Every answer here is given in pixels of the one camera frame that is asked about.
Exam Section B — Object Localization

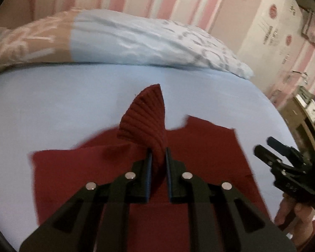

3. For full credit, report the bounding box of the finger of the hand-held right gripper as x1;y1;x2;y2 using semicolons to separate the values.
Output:
267;136;294;158
253;144;283;171

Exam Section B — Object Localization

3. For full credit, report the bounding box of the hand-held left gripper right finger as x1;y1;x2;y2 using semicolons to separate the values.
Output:
165;147;297;252

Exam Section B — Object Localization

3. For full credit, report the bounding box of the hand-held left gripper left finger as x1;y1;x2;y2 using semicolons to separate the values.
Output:
19;147;154;252

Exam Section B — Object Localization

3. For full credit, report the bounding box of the dark red knit sweater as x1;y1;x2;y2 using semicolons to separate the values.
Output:
29;83;273;228

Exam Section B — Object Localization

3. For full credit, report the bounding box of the person's right hand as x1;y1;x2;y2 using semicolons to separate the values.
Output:
274;192;315;243

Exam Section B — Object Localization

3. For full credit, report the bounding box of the wooden bedside table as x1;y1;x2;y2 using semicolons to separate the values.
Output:
278;85;315;153

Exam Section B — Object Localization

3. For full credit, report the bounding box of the white wardrobe with red stickers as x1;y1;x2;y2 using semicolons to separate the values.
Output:
237;0;315;99

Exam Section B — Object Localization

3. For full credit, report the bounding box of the patterned blue and tan pillow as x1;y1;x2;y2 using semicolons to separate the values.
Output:
0;8;254;80

